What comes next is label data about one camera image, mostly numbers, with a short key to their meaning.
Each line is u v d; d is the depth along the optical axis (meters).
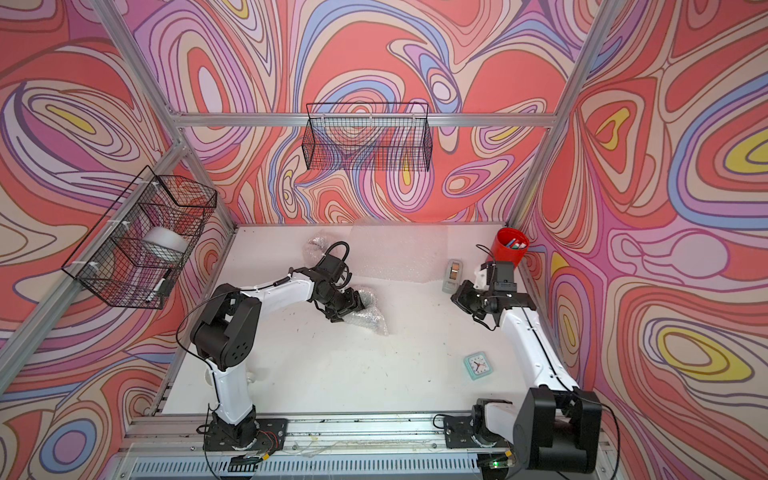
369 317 0.85
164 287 0.72
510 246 1.01
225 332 0.51
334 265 0.80
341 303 0.84
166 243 0.73
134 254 0.68
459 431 0.73
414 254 1.11
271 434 0.73
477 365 0.82
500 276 0.64
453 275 1.01
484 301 0.61
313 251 1.01
